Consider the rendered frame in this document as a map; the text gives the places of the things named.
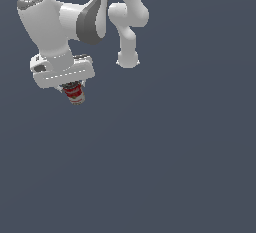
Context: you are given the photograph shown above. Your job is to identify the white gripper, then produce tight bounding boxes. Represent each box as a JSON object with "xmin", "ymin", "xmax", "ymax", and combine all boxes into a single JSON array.
[{"xmin": 29, "ymin": 52, "xmax": 96, "ymax": 93}]

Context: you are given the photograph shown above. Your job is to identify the red and white soup can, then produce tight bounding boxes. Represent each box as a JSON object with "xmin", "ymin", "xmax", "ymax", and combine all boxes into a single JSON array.
[{"xmin": 61, "ymin": 81, "xmax": 86, "ymax": 106}]

